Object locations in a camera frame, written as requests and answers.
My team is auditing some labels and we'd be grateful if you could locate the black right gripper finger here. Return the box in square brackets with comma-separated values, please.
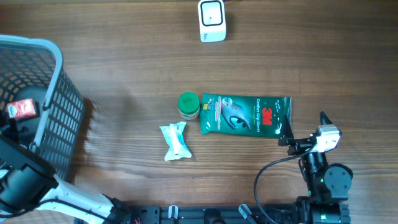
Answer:
[281, 115, 294, 139]
[320, 111, 332, 125]

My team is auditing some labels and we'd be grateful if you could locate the teal white pack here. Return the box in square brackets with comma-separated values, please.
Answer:
[160, 121, 192, 161]

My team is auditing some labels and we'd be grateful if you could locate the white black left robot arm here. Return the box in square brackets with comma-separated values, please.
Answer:
[1, 114, 132, 223]

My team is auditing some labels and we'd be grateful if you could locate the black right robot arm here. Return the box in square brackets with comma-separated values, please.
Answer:
[278, 112, 353, 224]

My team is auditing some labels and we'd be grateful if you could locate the white barcode scanner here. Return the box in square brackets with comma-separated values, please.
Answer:
[197, 0, 226, 43]

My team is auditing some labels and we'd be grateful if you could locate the green 3M gloves package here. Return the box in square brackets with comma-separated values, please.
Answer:
[200, 93, 292, 139]

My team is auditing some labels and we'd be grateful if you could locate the green lid jar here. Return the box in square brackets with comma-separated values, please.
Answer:
[177, 92, 200, 120]

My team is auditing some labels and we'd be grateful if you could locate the grey plastic mesh basket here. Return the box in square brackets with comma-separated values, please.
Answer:
[1, 35, 85, 180]

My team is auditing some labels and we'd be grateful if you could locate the red tissue pack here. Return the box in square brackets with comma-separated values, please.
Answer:
[6, 98, 37, 119]

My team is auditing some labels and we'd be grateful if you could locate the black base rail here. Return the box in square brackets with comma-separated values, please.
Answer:
[131, 204, 309, 224]

